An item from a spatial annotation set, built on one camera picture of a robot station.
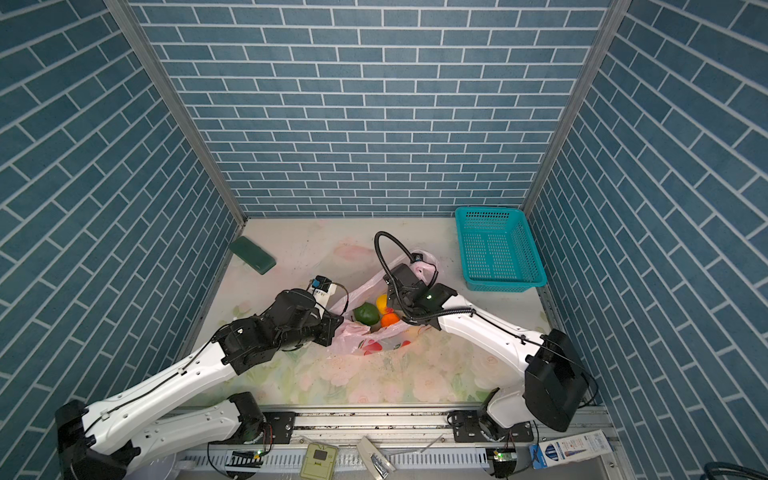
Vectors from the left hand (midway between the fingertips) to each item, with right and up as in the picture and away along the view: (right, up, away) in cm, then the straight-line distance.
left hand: (346, 321), depth 73 cm
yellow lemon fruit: (+8, +1, +18) cm, 20 cm away
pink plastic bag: (+1, -3, -3) cm, 5 cm away
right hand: (+13, +6, +10) cm, 18 cm away
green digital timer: (-5, -31, -5) cm, 32 cm away
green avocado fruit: (+4, -2, +14) cm, 15 cm away
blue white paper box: (+57, -29, -3) cm, 64 cm away
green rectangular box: (-41, +16, +35) cm, 56 cm away
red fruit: (+6, -8, +4) cm, 10 cm away
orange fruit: (+10, -4, +16) cm, 19 cm away
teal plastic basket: (+51, +17, +39) cm, 66 cm away
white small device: (+8, -32, -5) cm, 33 cm away
